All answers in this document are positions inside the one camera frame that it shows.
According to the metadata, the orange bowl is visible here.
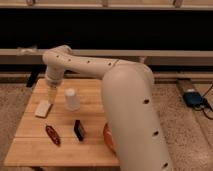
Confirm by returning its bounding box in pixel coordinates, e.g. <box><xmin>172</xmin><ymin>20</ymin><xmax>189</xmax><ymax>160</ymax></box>
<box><xmin>103</xmin><ymin>124</ymin><xmax>115</xmax><ymax>153</ymax></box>

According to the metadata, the long wooden bench rail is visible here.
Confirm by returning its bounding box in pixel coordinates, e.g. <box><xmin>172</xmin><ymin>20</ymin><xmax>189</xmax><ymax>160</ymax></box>
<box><xmin>0</xmin><ymin>48</ymin><xmax>213</xmax><ymax>66</ymax></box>

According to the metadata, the blue device on floor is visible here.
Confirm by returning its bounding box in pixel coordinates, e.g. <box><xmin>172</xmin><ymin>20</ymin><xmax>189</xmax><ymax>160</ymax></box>
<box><xmin>183</xmin><ymin>89</ymin><xmax>203</xmax><ymax>107</ymax></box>

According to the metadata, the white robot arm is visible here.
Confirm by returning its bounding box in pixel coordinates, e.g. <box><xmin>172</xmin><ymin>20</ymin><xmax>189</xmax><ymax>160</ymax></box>
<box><xmin>42</xmin><ymin>45</ymin><xmax>174</xmax><ymax>171</ymax></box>

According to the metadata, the white eraser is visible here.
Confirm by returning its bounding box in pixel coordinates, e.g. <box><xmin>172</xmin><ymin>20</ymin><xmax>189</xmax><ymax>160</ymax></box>
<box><xmin>35</xmin><ymin>100</ymin><xmax>52</xmax><ymax>118</ymax></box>

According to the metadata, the black cable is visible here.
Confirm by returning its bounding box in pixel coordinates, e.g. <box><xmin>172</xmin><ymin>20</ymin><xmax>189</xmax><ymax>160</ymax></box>
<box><xmin>194</xmin><ymin>83</ymin><xmax>213</xmax><ymax>120</ymax></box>

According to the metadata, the black rectangular block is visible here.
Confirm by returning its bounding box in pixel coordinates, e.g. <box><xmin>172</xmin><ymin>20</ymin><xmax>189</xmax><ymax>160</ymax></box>
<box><xmin>74</xmin><ymin>120</ymin><xmax>85</xmax><ymax>141</ymax></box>

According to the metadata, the dark red patterned object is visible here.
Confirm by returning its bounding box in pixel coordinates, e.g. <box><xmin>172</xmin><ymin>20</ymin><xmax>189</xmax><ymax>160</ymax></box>
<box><xmin>45</xmin><ymin>125</ymin><xmax>61</xmax><ymax>146</ymax></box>

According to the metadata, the wooden table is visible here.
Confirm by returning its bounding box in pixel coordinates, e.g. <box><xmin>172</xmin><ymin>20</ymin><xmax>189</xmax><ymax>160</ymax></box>
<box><xmin>4</xmin><ymin>79</ymin><xmax>118</xmax><ymax>167</ymax></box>

